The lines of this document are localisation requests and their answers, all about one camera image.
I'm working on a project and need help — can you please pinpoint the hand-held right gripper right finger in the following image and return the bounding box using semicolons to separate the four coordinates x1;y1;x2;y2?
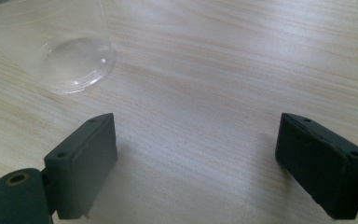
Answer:
274;112;358;220

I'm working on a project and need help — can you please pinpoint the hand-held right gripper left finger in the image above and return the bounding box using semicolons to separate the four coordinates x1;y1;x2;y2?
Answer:
43;113;118;220

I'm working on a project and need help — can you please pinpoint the clear plastic cup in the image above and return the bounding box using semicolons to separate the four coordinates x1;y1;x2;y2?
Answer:
0;0;117;95

